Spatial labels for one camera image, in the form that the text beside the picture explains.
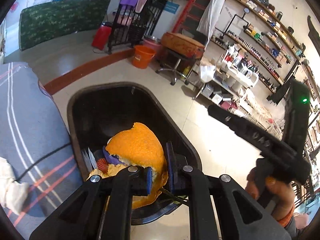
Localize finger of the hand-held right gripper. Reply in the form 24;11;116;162
208;104;298;156

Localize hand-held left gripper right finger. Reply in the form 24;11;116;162
165;141;292;240

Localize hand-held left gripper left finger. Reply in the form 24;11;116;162
29;166;153;240

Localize green leaf with stem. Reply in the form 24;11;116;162
160;189;190;205

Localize orange peel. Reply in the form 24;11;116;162
86;122;169;209

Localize purple tissue packet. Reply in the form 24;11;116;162
102;149;127;167

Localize orange foam fruit net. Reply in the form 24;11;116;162
96;157;111;174

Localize black trash bin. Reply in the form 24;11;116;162
67;81;202;225

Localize person's right forearm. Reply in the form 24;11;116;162
276;204;310;238

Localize person's right hand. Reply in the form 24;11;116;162
246;167;296;222

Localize pile of small boxes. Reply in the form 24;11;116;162
200;84;250;117

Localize white cart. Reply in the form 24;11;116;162
200;44;259;98

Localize white plastic bag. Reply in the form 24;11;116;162
199;64;216;83

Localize stool with orange cushion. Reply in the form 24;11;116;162
155;32;205;85

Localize orange bucket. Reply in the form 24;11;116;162
132;45;156;69

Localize pink basin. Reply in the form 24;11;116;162
142;36;163;60

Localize white coat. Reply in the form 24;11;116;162
197;0;227;34

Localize grey striped blanket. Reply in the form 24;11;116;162
0;62;84;240

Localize white crumpled cloth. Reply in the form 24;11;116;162
0;156;30;215

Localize blue sign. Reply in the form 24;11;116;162
164;1;180;14

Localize black metal rack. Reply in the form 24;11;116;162
108;0;167;55

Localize red container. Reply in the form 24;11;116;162
91;22;112;51

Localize green patterned cloth table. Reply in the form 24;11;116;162
19;0;110;52

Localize wall shelves with bottles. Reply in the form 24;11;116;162
210;0;308;93

